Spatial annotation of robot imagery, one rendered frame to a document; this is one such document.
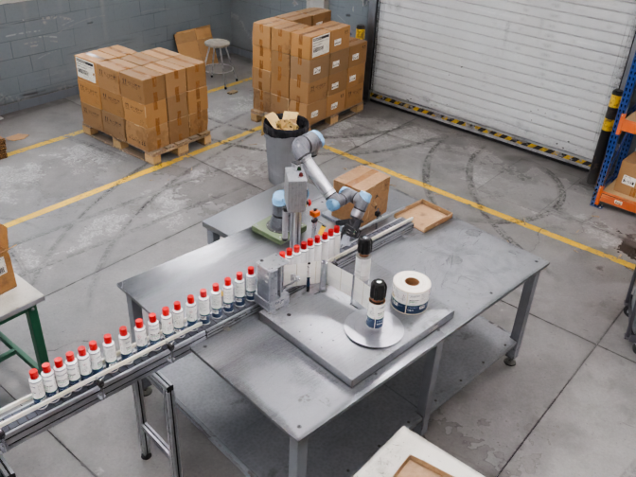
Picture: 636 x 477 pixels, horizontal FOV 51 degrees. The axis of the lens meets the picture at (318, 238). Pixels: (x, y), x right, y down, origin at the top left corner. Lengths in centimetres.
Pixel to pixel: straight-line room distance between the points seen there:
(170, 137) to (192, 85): 58
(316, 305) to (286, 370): 48
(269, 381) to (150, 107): 420
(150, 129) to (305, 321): 391
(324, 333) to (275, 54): 474
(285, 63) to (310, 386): 496
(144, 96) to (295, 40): 174
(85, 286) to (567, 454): 353
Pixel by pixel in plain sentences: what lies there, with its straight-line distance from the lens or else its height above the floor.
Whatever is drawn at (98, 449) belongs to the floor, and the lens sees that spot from 415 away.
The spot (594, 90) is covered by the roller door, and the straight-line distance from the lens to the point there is 748.
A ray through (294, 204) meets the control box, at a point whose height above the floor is 133.
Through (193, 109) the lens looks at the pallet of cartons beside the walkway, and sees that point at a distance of 726.
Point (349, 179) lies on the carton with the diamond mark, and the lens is 432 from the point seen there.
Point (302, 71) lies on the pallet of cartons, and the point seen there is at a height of 76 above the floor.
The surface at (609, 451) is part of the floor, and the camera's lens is 446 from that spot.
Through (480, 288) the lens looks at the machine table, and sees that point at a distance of 396.
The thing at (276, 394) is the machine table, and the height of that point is 83.
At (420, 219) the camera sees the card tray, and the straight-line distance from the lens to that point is 453.
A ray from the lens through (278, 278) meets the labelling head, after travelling 346.
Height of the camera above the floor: 307
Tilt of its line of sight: 32 degrees down
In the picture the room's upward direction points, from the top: 3 degrees clockwise
